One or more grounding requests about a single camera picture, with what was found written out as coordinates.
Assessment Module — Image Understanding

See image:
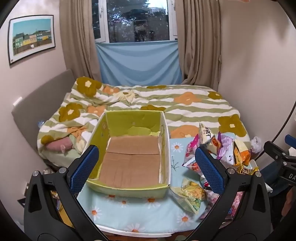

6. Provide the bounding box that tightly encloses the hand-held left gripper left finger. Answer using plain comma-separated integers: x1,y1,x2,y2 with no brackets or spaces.
24,145,109,241

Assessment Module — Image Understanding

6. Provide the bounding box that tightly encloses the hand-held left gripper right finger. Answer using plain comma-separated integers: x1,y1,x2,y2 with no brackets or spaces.
185,146,271,241

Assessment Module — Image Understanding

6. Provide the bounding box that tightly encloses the pale pink snack packet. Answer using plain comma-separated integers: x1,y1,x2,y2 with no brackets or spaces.
199,190,243,222

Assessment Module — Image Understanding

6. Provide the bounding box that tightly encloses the gold snack packet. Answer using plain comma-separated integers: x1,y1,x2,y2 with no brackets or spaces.
238,165,259,176

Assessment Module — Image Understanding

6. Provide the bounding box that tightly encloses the green cardboard box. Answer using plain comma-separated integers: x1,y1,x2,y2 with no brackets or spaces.
82,110,173,200

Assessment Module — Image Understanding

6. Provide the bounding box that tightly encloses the person's right hand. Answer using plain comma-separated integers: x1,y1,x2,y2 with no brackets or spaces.
281,188,296,219

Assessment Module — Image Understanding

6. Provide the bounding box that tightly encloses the clear red snack packet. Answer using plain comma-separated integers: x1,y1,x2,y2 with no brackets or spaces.
182,159,205,174

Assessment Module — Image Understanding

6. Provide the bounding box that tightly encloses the dark blue cloth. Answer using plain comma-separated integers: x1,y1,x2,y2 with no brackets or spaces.
259,160,286,198

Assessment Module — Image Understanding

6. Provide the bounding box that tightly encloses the crumpled white tissue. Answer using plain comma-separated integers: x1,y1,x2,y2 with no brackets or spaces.
251,137,263,154

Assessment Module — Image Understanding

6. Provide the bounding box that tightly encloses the pink and white snack packet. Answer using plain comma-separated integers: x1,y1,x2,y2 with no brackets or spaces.
184,134,200,165

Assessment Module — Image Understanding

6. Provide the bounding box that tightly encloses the purple snack packet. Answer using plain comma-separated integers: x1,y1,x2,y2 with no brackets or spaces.
216,132,237,165

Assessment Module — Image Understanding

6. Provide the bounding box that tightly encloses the green and yellow snack packet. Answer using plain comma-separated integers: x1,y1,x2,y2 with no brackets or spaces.
171,178,206,215

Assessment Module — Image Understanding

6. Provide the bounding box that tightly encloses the cream snack packet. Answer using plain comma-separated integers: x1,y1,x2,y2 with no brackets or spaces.
198,122,221,155

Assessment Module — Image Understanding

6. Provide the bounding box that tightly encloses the orange snack packet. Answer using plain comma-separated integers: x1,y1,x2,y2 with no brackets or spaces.
233,139,252,167

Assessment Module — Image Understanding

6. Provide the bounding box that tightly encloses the striped floral blanket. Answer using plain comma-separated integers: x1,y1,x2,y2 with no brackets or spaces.
37,76,251,163

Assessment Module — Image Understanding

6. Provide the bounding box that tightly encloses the daisy print tablecloth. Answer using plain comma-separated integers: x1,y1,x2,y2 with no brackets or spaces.
76,137,259,233

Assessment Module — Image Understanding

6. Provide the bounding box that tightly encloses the grey headboard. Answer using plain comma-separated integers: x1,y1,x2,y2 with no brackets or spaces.
11,69,75,163

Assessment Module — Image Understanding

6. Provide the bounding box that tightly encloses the light blue cloth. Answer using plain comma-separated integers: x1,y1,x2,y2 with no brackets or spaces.
95,40,183,87

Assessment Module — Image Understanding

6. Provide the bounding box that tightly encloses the framed picture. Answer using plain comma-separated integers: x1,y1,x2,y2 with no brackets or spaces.
8,14,56,66

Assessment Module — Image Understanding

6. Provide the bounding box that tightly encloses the window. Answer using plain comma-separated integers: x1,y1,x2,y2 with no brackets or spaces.
92,0,178,44

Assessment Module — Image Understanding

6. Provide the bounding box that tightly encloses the black cable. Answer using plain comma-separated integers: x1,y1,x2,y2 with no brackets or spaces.
272,102,296,143

